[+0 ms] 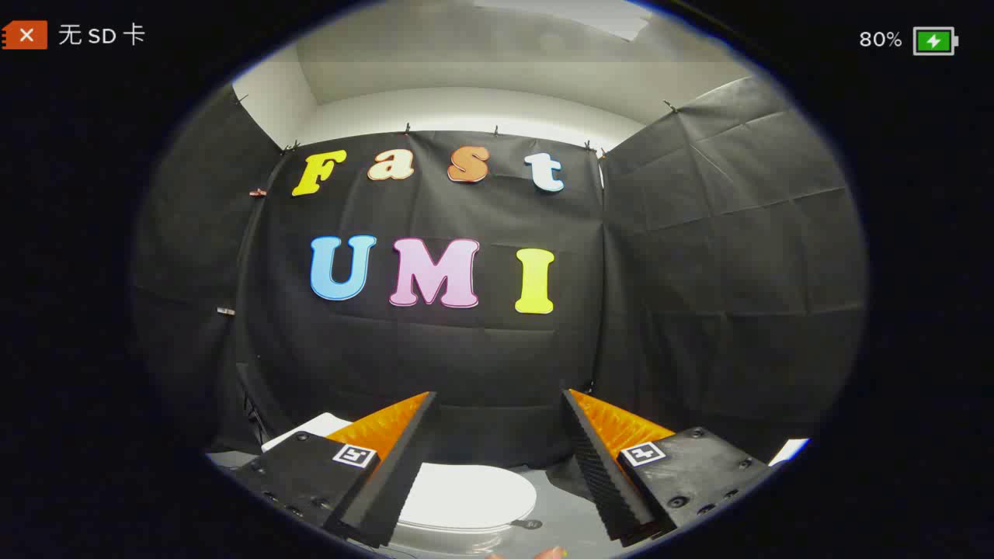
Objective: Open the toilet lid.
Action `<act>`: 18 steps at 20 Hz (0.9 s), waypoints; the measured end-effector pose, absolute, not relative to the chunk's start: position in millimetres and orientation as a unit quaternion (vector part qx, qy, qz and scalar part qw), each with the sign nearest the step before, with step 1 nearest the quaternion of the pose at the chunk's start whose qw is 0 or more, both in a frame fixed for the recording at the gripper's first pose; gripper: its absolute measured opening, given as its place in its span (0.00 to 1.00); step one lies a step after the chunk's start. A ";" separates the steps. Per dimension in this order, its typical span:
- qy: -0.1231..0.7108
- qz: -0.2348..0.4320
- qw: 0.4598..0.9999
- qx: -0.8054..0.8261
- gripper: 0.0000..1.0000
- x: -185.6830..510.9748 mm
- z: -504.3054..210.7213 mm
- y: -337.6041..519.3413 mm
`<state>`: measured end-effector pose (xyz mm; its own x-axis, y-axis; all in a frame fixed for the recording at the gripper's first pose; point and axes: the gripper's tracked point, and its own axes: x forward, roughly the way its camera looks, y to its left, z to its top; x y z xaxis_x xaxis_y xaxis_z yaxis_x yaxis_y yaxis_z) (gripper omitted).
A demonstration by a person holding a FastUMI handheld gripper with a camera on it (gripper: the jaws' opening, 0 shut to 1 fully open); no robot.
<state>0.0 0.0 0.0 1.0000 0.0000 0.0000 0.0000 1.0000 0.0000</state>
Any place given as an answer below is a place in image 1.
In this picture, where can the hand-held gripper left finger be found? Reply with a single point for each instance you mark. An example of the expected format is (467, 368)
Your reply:
(404, 466)

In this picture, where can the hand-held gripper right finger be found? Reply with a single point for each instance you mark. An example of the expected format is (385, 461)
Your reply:
(602, 473)

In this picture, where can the black backdrop cloth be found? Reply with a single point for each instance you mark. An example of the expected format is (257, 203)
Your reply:
(466, 349)

